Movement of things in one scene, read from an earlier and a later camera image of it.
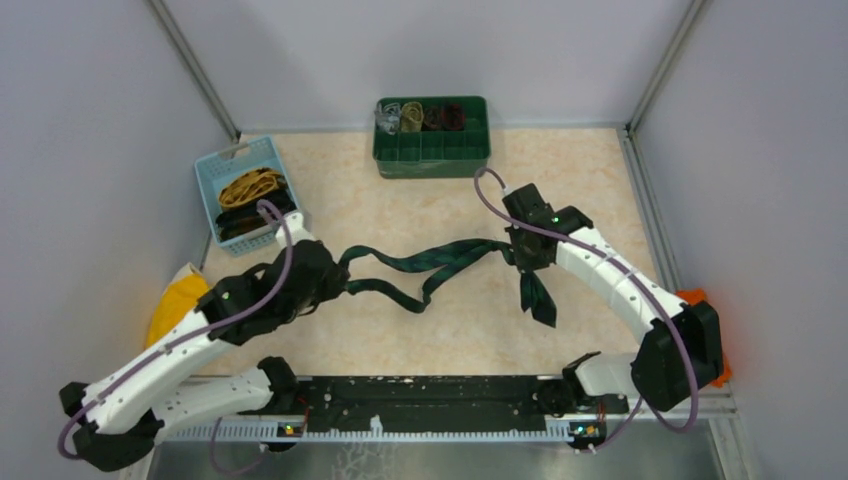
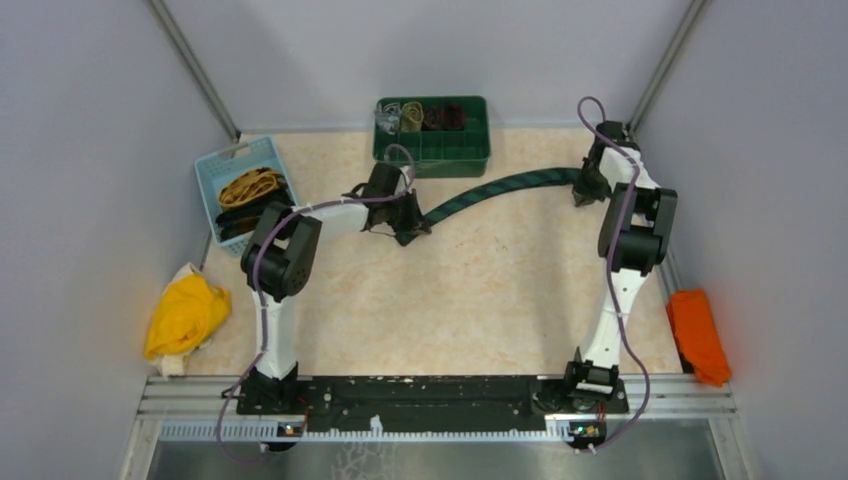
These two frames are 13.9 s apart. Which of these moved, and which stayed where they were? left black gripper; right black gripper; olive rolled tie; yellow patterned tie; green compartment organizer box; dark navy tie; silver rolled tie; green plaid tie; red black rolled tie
Moved: right black gripper; green plaid tie; left black gripper
Stayed: red black rolled tie; dark navy tie; olive rolled tie; green compartment organizer box; yellow patterned tie; silver rolled tie
